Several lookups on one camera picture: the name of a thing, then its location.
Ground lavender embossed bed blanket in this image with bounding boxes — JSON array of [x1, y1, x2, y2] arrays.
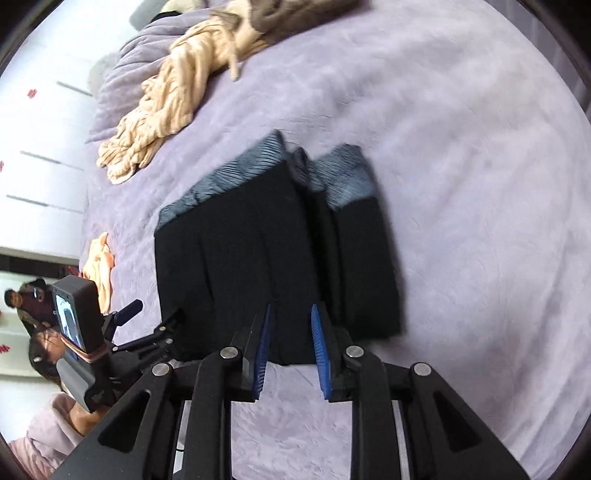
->
[[83, 1, 590, 479]]

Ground beige striped garment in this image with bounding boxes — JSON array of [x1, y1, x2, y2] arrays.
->
[[96, 1, 266, 185]]

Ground person in dark clothes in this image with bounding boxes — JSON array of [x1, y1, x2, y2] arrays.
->
[[4, 278, 57, 327]]

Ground brown fleece garment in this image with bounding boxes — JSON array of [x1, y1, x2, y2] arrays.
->
[[250, 0, 360, 36]]

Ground white wardrobe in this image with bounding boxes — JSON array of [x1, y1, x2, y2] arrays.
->
[[1, 27, 134, 259]]

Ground black and grey pants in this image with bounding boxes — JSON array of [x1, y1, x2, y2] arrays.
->
[[154, 131, 402, 365]]

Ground grey bed headboard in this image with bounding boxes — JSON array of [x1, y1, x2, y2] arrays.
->
[[129, 0, 166, 31]]

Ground orange peach cloth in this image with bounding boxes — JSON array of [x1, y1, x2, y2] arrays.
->
[[82, 232, 114, 315]]

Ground operator in pink fleece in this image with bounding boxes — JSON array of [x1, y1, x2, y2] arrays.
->
[[8, 327, 109, 479]]

